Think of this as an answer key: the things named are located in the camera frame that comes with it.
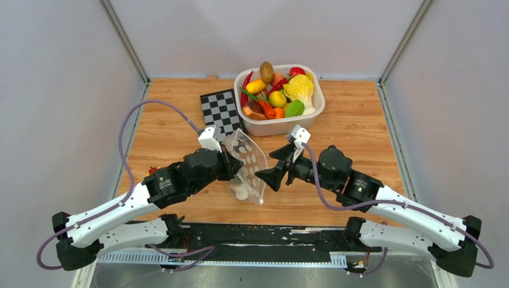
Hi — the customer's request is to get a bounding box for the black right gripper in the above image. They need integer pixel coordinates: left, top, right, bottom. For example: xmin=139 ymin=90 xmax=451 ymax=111
xmin=255 ymin=143 xmax=336 ymax=192

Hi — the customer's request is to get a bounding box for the clear dotted zip bag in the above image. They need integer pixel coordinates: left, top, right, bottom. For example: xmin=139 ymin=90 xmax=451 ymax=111
xmin=223 ymin=129 xmax=268 ymax=206

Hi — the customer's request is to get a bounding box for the white grey mushroom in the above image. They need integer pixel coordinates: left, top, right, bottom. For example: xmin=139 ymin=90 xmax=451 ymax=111
xmin=232 ymin=184 xmax=249 ymax=200

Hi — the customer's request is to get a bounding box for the light green leaf vegetable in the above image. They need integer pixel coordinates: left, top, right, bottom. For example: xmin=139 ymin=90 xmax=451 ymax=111
xmin=284 ymin=100 xmax=306 ymax=118

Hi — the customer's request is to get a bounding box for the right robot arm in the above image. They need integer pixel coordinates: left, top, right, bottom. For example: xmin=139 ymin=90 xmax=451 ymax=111
xmin=255 ymin=144 xmax=482 ymax=277

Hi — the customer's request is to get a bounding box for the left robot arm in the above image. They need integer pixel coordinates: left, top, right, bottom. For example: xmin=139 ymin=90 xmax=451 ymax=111
xmin=52 ymin=148 xmax=244 ymax=271

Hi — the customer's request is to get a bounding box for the white plastic food tub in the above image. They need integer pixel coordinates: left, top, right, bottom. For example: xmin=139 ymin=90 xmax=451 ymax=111
xmin=233 ymin=64 xmax=325 ymax=136

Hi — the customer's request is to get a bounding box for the yellow toy brick car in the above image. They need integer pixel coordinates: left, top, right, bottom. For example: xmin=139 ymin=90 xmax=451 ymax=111
xmin=146 ymin=166 xmax=160 ymax=176

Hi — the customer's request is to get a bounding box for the orange tangerine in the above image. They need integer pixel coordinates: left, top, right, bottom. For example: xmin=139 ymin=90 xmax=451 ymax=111
xmin=274 ymin=107 xmax=286 ymax=119

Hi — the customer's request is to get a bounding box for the chocolate glazed eclair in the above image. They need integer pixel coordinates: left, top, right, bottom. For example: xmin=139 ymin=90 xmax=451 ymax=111
xmin=242 ymin=101 xmax=268 ymax=121

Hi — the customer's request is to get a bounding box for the black white checkerboard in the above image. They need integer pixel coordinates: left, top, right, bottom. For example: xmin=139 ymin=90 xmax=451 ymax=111
xmin=199 ymin=89 xmax=247 ymax=142

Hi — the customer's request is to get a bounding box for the long red chili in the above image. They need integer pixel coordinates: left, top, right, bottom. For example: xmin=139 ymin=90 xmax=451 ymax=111
xmin=240 ymin=71 xmax=253 ymax=107

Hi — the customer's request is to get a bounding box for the red pepper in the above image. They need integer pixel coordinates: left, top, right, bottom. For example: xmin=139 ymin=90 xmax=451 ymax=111
xmin=267 ymin=77 xmax=289 ymax=97

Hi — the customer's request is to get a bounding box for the green onion stalk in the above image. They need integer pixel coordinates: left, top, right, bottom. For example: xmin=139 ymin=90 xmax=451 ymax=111
xmin=239 ymin=87 xmax=259 ymax=104

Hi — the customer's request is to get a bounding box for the yellow napa cabbage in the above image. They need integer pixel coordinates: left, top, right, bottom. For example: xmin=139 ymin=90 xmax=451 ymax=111
xmin=283 ymin=74 xmax=316 ymax=115

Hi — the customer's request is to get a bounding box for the yellow mango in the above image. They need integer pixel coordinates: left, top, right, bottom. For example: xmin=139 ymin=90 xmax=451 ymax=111
xmin=246 ymin=79 xmax=268 ymax=95

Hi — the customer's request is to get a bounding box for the brown kiwi potato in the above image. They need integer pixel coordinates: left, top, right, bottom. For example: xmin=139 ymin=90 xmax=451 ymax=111
xmin=259 ymin=61 xmax=274 ymax=84

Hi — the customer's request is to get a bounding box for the red apple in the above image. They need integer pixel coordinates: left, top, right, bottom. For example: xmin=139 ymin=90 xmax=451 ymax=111
xmin=289 ymin=67 xmax=306 ymax=77

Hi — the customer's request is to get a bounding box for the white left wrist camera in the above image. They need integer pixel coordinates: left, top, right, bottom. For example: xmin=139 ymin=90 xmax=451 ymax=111
xmin=198 ymin=124 xmax=222 ymax=152

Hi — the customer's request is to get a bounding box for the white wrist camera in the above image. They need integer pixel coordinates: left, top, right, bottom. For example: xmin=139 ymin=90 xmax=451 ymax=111
xmin=286 ymin=125 xmax=311 ymax=163
xmin=198 ymin=124 xmax=222 ymax=152

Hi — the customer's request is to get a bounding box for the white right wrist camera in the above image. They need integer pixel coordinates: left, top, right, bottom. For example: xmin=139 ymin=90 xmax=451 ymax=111
xmin=286 ymin=125 xmax=311 ymax=163

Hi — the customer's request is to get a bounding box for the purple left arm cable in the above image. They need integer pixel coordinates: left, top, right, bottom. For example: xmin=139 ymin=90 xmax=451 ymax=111
xmin=36 ymin=99 xmax=215 ymax=271

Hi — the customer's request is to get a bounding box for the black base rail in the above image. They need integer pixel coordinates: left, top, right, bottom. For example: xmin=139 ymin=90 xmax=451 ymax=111
xmin=157 ymin=223 xmax=369 ymax=263

